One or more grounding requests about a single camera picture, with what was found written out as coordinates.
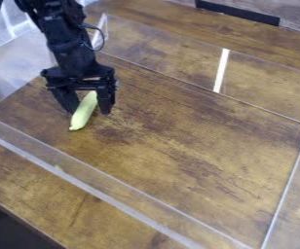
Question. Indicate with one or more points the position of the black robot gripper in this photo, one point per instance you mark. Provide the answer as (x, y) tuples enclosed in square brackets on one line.
[(79, 72)]

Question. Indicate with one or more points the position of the green handled spoon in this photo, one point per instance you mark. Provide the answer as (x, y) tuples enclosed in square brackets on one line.
[(83, 111)]

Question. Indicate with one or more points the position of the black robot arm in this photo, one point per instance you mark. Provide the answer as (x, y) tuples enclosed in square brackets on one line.
[(59, 20)]

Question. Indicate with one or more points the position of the black bar on table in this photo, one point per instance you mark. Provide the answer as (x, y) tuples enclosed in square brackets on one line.
[(235, 12)]

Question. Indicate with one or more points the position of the clear acrylic enclosure walls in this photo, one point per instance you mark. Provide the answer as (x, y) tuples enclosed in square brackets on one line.
[(196, 153)]

